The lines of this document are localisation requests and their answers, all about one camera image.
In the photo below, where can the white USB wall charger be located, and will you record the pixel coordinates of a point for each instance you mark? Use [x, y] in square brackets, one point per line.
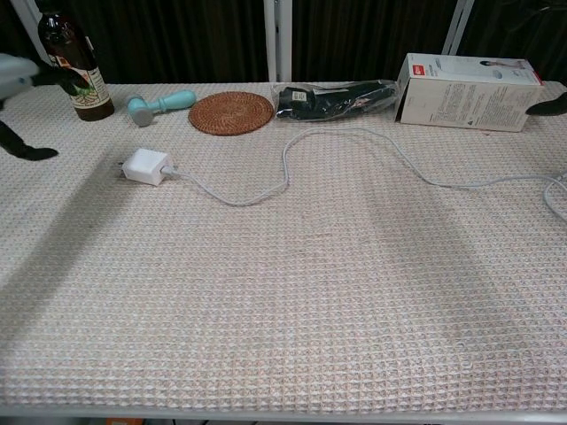
[144, 168]

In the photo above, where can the round woven rattan coaster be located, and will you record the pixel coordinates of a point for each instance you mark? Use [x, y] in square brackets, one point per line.
[230, 113]

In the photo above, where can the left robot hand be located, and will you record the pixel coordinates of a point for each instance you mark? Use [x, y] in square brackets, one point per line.
[15, 73]

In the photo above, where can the black pleated curtain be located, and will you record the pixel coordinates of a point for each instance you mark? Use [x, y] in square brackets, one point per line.
[177, 40]

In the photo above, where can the brown glass bottle with label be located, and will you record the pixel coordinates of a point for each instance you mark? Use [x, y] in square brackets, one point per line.
[95, 106]

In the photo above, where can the teal handheld massager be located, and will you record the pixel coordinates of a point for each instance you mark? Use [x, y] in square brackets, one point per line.
[165, 103]

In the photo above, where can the beige waffle weave tablecloth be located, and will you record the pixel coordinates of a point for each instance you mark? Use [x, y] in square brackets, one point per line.
[266, 310]

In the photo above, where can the white metal frame post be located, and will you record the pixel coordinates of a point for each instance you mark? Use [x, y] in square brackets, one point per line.
[277, 40]
[456, 26]
[31, 26]

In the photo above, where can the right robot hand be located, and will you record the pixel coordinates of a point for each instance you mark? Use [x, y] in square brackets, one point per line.
[551, 107]

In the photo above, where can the black item in plastic bag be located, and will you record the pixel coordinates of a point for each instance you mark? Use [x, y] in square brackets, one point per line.
[328, 104]

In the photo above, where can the white cardboard product box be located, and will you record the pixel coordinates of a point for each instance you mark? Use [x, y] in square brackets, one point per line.
[469, 102]

